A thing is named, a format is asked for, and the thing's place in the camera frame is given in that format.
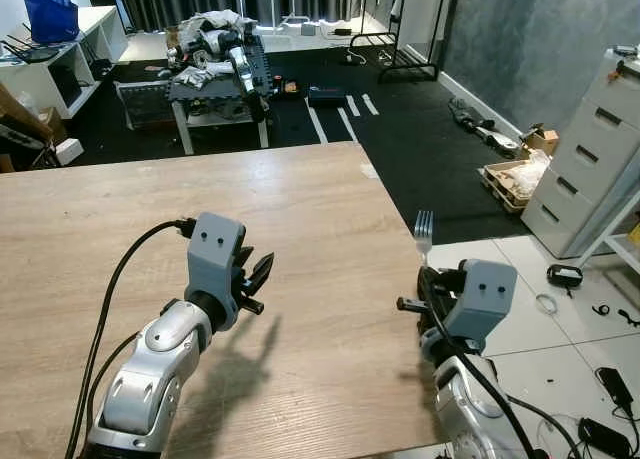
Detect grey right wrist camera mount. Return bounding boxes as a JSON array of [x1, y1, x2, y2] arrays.
[[440, 259, 519, 346]]

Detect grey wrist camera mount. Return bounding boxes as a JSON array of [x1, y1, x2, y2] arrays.
[[185, 212, 247, 306], [440, 259, 519, 346]]

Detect white drawer cabinet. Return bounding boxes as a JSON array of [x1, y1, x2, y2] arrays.
[[522, 49, 640, 260]]

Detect silver metal fork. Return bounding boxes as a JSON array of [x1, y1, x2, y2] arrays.
[[414, 210, 435, 268]]

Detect white open shelf unit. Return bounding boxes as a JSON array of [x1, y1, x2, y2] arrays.
[[0, 6, 129, 120]]

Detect white metal rack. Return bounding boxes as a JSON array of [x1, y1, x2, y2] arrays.
[[578, 184, 640, 275]]

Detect black clothes rack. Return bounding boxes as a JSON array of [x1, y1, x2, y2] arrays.
[[348, 0, 443, 83]]

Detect large black power brick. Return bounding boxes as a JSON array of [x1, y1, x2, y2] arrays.
[[576, 417, 635, 459]]

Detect open cardboard tray with packing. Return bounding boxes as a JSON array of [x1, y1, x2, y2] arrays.
[[480, 149, 557, 216]]

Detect grey plastic crate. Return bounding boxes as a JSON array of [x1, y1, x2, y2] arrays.
[[116, 79, 183, 132]]

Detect white ring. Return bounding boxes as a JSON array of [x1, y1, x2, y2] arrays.
[[534, 293, 560, 316]]

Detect grey tool on floor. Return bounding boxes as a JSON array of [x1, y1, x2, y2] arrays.
[[448, 96, 523, 148]]

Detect black power adapter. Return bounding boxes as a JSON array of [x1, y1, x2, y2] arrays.
[[596, 366, 637, 412]]

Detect small white box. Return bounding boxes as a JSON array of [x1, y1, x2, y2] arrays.
[[55, 137, 87, 167]]

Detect small brown cardboard box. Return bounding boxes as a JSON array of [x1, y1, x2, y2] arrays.
[[520, 124, 561, 157]]

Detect flat black box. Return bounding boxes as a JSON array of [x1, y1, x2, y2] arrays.
[[307, 86, 347, 107]]

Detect brown cardboard pile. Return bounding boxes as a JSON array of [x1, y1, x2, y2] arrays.
[[0, 83, 67, 173]]

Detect black device with white rim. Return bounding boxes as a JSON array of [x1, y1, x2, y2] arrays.
[[547, 265, 585, 289]]

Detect grey cart with robot parts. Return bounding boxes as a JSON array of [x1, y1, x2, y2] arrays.
[[163, 9, 278, 156]]

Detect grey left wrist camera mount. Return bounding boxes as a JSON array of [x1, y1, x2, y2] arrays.
[[185, 212, 247, 306]]

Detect blue bag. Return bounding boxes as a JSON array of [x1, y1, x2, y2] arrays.
[[24, 0, 81, 46]]

